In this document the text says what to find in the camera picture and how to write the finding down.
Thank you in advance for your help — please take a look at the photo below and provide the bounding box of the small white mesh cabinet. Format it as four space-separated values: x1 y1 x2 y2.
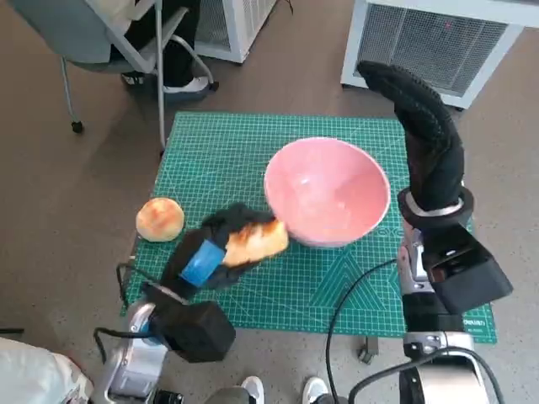
195 0 279 64

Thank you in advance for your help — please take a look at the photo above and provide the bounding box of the long black right arm cable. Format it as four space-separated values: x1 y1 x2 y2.
326 258 399 404

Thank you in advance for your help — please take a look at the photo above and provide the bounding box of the round toy bread bun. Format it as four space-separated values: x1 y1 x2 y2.
136 197 185 243

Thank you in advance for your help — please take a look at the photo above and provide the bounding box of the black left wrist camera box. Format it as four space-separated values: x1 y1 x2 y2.
142 285 237 364

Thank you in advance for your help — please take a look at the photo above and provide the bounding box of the long striped toy bread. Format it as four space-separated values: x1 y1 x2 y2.
225 218 291 268

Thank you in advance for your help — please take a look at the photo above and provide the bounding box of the looped black right arm cable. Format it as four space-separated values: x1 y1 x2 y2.
348 348 500 404

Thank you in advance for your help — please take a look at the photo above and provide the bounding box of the person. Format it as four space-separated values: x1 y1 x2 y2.
111 0 220 102

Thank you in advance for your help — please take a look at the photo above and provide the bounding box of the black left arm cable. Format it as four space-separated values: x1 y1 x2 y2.
92 260 157 363

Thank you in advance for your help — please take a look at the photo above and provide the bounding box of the table caster wheel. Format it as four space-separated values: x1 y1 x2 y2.
356 336 378 362

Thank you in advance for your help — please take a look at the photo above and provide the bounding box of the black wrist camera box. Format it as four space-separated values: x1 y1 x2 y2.
142 285 237 364
420 222 515 315

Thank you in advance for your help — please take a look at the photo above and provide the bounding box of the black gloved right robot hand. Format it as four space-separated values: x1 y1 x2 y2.
357 61 467 215

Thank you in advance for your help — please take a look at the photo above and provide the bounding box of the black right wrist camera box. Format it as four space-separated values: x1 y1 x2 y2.
420 222 515 315

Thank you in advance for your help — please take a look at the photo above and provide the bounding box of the white cloth bundle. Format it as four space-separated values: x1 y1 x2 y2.
0 336 96 404

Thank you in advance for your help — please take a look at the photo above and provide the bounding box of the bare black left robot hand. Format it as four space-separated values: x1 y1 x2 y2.
162 202 277 302

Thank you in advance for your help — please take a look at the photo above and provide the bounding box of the white shoe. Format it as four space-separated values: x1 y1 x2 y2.
240 375 265 404
302 375 329 404

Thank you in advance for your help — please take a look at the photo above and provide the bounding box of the grey office chair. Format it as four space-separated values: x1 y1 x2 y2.
8 0 214 151

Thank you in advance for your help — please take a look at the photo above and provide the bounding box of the green cutting mat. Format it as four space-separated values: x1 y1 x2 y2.
120 111 497 344

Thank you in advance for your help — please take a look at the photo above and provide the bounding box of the pink bowl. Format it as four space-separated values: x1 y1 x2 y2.
264 136 391 249

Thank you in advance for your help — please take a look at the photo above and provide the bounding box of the large white mesh cabinet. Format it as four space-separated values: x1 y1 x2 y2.
339 0 527 110

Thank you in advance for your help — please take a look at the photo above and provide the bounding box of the small black device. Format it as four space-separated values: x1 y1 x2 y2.
153 389 185 404

